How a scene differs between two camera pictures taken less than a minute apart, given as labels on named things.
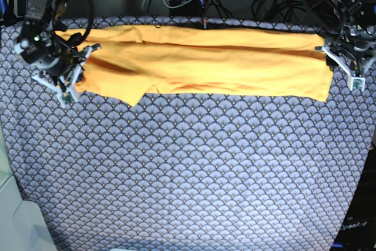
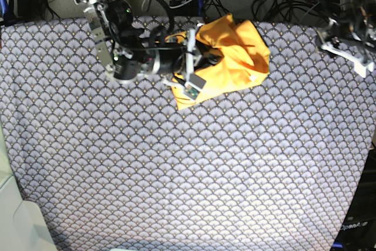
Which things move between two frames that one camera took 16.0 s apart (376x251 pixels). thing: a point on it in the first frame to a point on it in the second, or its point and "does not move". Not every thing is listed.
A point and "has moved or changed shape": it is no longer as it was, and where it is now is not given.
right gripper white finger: (322, 48) to (360, 67)
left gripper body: (40, 47) to (174, 59)
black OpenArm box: (358, 232) does not move
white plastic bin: (23, 225) does not move
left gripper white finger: (66, 99) to (194, 83)
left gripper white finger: (80, 65) to (191, 42)
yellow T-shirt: (127, 62) has moved or changed shape
